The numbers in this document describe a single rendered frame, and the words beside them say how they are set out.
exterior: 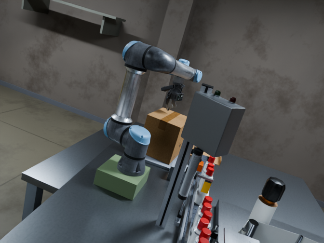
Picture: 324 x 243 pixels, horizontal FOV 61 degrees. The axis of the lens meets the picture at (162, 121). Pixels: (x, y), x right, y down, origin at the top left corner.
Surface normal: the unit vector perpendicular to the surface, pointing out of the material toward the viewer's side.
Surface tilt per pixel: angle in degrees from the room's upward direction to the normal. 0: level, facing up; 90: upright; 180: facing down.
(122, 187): 90
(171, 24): 90
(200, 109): 90
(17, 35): 90
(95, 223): 0
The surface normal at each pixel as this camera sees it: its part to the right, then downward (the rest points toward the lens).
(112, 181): -0.27, 0.23
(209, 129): -0.71, 0.03
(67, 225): 0.27, -0.91
